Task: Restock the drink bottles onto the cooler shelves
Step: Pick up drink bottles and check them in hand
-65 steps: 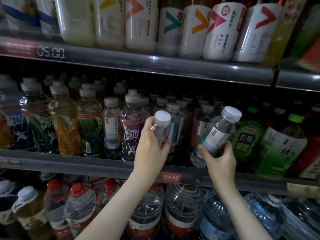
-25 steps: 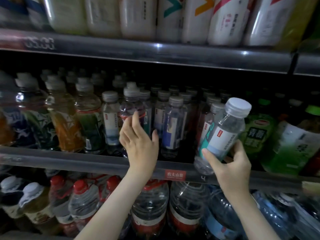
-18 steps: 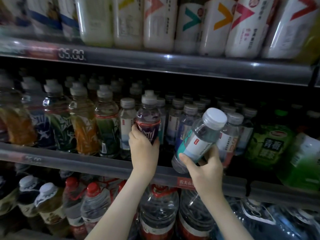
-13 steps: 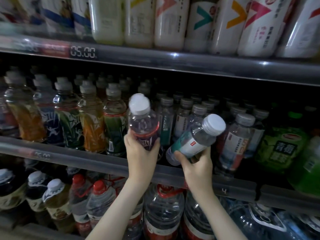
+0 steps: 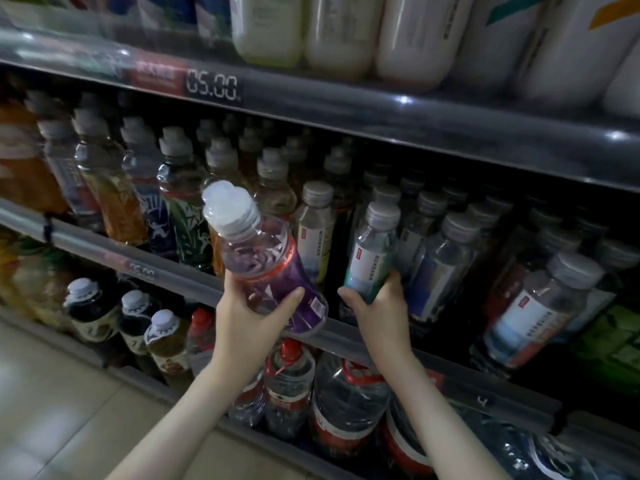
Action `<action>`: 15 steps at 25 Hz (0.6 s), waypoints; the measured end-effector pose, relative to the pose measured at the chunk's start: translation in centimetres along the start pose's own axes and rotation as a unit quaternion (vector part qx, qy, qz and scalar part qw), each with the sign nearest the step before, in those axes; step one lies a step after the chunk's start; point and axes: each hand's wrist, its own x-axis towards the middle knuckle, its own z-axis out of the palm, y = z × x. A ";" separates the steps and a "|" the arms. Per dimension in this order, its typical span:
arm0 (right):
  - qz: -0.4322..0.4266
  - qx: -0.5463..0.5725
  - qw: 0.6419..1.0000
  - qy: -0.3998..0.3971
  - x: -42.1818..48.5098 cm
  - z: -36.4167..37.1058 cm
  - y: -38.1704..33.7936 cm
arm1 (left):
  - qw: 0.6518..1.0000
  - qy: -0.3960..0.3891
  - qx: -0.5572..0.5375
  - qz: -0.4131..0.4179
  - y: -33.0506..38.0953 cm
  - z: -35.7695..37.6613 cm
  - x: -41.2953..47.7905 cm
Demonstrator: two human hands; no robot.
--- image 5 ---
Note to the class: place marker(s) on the person's left hand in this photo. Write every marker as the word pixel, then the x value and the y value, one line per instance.
pixel 245 340

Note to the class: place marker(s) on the person's right hand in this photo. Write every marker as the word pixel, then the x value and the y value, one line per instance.
pixel 385 330

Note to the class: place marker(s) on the small clear soda water bottle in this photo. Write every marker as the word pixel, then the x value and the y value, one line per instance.
pixel 368 260

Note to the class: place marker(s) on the purple sports drink bottle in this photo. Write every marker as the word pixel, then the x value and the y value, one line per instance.
pixel 265 260

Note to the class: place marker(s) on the row of large water jugs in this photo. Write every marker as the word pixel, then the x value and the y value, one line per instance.
pixel 340 405

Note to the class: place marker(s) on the dark grey store shelving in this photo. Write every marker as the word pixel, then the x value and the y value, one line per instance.
pixel 450 120

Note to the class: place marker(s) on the person's right forearm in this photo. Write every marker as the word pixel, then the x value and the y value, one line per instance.
pixel 440 425

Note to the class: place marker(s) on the dark price tag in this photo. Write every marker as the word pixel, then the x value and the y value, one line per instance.
pixel 212 85

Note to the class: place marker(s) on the red price tag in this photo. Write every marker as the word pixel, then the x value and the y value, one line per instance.
pixel 160 70

